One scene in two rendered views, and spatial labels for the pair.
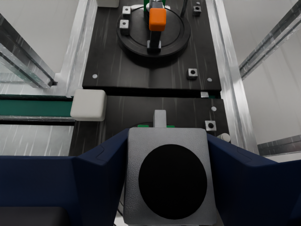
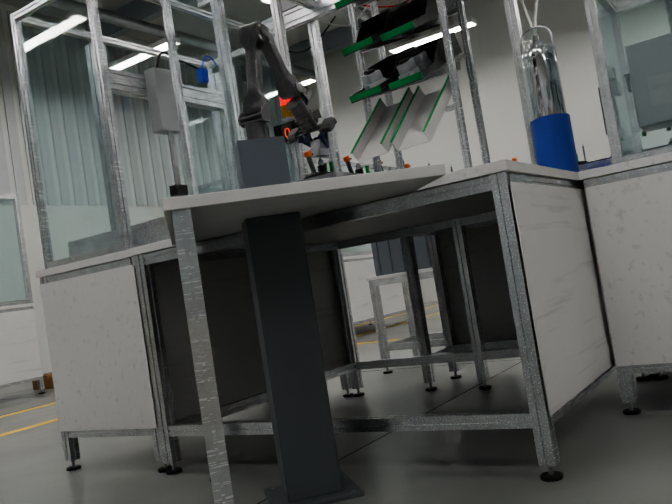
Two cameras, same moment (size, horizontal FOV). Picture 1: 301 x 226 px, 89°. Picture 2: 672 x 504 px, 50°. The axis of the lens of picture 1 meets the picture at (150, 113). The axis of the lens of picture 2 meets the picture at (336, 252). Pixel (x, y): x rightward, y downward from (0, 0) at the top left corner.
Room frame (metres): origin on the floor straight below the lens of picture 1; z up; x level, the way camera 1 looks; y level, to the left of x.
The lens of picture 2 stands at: (-1.97, -1.59, 0.60)
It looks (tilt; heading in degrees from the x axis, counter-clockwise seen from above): 3 degrees up; 39
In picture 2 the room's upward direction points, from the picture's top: 9 degrees counter-clockwise
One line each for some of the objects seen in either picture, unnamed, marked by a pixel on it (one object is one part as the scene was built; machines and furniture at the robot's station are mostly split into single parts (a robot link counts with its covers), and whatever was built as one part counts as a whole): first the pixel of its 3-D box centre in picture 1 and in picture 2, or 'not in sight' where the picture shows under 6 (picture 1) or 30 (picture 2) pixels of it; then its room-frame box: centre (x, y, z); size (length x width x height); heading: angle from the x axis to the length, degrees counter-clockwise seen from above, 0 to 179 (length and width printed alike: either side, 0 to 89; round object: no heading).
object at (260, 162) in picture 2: not in sight; (263, 175); (-0.40, -0.11, 0.96); 0.14 x 0.14 x 0.20; 51
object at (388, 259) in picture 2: not in sight; (429, 249); (1.98, 0.81, 0.73); 0.62 x 0.42 x 0.23; 96
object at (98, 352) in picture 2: not in sight; (214, 340); (0.34, 1.09, 0.43); 1.39 x 0.63 x 0.86; 6
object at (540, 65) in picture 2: not in sight; (541, 72); (0.85, -0.53, 1.32); 0.14 x 0.14 x 0.38
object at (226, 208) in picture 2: not in sight; (285, 211); (-0.37, -0.14, 0.84); 0.90 x 0.70 x 0.03; 51
